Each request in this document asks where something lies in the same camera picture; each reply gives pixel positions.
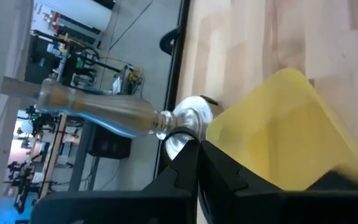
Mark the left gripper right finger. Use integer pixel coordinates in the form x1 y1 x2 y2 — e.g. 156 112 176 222
198 139 358 224

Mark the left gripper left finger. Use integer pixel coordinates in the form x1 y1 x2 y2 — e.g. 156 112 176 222
31 138 200 224

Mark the yellow translucent plastic bin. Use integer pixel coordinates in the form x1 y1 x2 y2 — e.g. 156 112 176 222
205 67 358 191

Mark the black monitor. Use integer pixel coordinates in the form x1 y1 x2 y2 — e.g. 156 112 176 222
86 124 133 160

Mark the white shade silver table lamp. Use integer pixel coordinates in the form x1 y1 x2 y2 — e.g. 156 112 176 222
0 0 214 223

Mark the cluttered equipment workbench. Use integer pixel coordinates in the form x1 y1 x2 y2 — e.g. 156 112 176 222
25 11 144 96

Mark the black aluminium table frame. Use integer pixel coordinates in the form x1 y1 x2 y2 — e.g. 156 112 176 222
153 0 192 184

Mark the black frame clamp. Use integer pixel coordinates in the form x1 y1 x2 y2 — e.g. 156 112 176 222
159 27 180 56

